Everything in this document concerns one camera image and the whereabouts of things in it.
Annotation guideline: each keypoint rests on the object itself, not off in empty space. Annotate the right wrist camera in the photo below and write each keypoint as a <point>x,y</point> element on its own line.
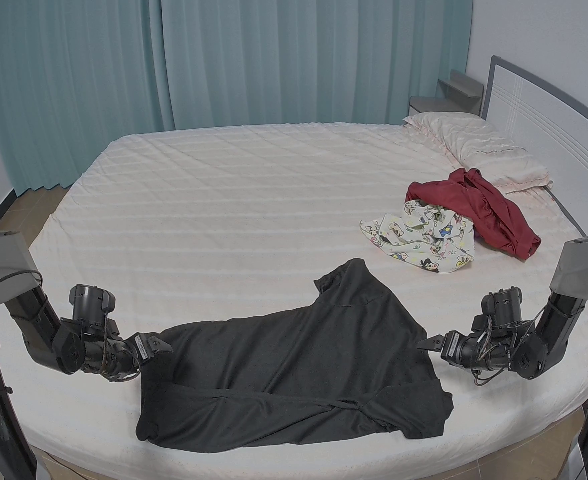
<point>480,324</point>

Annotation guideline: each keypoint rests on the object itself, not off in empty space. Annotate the bed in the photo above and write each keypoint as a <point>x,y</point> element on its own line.
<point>224,193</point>

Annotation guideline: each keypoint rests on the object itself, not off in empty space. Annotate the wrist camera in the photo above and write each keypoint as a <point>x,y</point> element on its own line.
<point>480,324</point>
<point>112,329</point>

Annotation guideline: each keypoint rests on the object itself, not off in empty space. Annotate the white printed garment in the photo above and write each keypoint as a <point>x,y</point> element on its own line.
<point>424,238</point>

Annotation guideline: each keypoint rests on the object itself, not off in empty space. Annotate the blue-green curtain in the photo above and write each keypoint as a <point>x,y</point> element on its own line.
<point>314,43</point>
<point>73,78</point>

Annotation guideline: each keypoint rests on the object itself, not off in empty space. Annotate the grey bedside table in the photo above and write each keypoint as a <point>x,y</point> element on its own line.
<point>449,98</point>

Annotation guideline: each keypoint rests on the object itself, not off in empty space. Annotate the cream pillow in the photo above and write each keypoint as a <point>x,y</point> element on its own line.
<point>484,143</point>

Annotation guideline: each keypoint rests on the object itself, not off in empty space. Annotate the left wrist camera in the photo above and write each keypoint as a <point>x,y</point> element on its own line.
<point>112,329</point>

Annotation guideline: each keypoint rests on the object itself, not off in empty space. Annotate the black T-shirt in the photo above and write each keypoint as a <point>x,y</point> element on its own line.
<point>284,368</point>

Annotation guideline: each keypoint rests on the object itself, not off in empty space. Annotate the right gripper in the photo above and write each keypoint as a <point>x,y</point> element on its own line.
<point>474,353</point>

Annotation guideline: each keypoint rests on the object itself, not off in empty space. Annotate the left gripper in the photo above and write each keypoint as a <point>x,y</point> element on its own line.
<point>118,358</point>

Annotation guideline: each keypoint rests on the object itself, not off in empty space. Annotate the dark red garment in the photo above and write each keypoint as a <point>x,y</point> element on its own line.
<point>494,213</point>

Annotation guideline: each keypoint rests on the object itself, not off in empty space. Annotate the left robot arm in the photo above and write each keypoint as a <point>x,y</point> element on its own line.
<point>33,318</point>

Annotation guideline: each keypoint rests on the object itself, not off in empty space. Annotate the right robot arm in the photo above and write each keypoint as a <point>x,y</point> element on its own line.
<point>574,268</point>

